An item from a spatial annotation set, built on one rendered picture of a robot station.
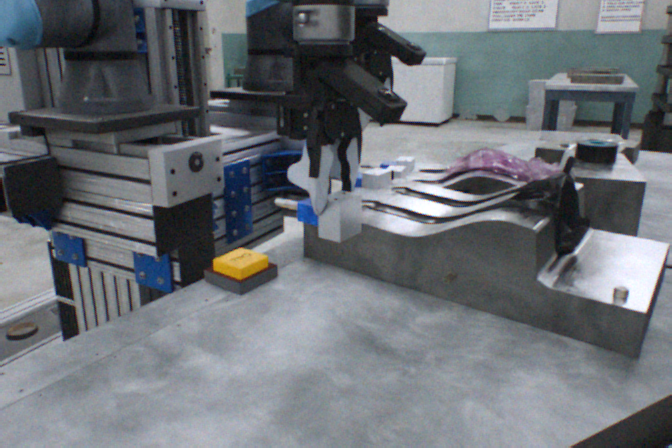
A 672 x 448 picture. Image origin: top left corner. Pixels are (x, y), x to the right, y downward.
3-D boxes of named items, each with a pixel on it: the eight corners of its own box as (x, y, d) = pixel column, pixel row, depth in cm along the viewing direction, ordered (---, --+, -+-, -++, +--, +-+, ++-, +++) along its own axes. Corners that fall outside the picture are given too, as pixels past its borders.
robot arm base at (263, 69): (229, 89, 131) (227, 48, 128) (265, 85, 144) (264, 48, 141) (279, 92, 124) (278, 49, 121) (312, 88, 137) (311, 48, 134)
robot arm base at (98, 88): (40, 111, 89) (30, 50, 87) (115, 102, 102) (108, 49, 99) (100, 117, 82) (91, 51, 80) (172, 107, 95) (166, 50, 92)
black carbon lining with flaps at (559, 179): (352, 216, 88) (353, 161, 86) (399, 194, 101) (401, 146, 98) (572, 266, 69) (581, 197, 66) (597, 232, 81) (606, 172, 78)
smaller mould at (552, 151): (532, 171, 148) (535, 147, 146) (547, 162, 160) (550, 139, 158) (611, 182, 137) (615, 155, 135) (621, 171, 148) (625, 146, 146)
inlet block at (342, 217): (266, 223, 74) (264, 187, 73) (289, 214, 78) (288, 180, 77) (340, 243, 67) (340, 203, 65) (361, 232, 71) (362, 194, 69)
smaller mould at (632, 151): (568, 160, 162) (570, 141, 160) (578, 153, 172) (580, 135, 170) (631, 168, 152) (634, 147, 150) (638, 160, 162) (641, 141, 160)
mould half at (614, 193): (375, 210, 114) (376, 161, 110) (400, 182, 137) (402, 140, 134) (637, 238, 98) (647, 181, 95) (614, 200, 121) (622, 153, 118)
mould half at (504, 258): (303, 256, 89) (302, 180, 85) (382, 217, 109) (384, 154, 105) (638, 359, 61) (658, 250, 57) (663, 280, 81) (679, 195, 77)
